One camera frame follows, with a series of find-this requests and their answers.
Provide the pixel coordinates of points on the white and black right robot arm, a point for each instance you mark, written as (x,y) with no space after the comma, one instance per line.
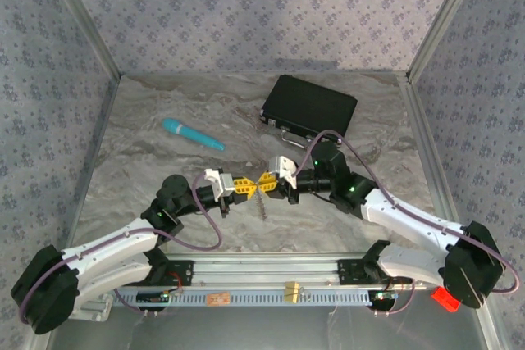
(410,227)

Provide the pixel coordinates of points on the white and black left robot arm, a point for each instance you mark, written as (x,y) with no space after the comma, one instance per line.
(110,249)

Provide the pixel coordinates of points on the aluminium bracket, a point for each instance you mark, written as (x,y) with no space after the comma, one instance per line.
(96,309)

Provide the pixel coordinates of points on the teal plastic marker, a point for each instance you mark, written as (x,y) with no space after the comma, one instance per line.
(188,132)

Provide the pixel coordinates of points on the red plastic block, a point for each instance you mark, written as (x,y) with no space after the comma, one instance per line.
(445,300)

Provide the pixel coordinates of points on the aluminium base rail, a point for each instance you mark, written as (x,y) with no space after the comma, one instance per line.
(266,270)

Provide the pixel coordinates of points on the aluminium table side rail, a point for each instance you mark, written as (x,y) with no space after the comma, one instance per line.
(426,141)
(98,141)

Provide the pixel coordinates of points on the aluminium frame post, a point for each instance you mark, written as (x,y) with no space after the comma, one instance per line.
(444,18)

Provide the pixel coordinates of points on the black mounting plate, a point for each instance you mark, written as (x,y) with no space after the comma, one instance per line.
(180,270)
(348,270)

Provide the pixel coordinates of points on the small circuit board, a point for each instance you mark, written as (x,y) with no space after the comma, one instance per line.
(153,297)
(383,296)

